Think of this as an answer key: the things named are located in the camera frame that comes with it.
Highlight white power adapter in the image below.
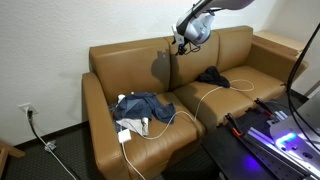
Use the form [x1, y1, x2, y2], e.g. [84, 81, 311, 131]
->
[118, 129, 131, 143]

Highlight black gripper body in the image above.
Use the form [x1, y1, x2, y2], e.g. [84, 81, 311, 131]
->
[171, 24, 189, 55]

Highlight tan leather sofa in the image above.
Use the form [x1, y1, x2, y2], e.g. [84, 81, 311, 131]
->
[82, 26, 305, 180]

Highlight light wooden side table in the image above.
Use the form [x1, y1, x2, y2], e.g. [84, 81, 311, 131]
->
[253, 31, 305, 58]

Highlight wooden furniture corner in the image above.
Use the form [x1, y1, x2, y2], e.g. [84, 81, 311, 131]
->
[0, 141, 25, 179]

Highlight white grey cloth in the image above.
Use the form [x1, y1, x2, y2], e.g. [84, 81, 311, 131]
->
[116, 117, 149, 136]

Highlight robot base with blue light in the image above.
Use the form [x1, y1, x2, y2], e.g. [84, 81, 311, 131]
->
[243, 95, 320, 180]

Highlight black clothing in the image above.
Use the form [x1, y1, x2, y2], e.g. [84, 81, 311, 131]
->
[196, 66, 230, 88]

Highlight black clamp orange handle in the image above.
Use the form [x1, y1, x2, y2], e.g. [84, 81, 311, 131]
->
[218, 113, 244, 137]

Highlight blue jean trousers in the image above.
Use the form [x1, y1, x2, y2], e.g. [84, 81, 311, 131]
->
[113, 92, 176, 124]

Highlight black power cord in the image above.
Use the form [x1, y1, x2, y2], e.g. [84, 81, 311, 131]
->
[26, 109, 41, 141]

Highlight white wall outlet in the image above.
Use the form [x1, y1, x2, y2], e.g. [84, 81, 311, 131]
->
[18, 103, 38, 115]

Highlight white charging cable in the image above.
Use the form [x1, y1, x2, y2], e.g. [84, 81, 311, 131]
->
[120, 79, 255, 180]

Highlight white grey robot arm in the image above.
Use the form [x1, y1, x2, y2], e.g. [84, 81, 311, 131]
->
[172, 0, 254, 55]

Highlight black clamp red handle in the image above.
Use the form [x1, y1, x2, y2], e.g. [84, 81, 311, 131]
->
[247, 98, 273, 116]

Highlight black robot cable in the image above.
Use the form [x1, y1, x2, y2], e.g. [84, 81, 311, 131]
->
[285, 22, 320, 154]

